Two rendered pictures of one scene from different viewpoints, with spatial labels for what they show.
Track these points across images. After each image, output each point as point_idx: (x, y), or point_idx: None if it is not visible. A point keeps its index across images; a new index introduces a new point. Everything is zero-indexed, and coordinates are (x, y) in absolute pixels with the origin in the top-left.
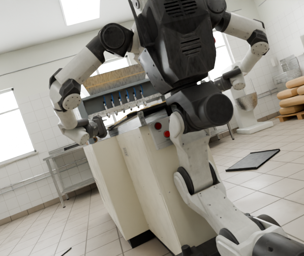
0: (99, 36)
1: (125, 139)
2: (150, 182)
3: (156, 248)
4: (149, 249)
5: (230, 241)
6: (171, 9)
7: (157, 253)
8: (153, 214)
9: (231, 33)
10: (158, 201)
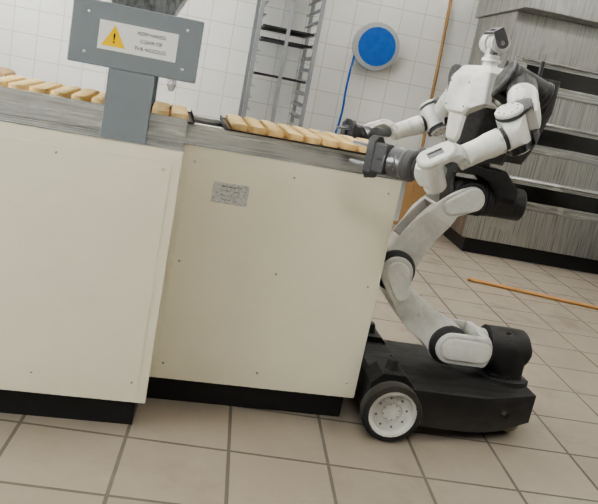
0: (551, 93)
1: (284, 175)
2: (341, 267)
3: (190, 409)
4: (177, 413)
5: (470, 335)
6: None
7: (211, 413)
8: (261, 329)
9: None
10: (340, 299)
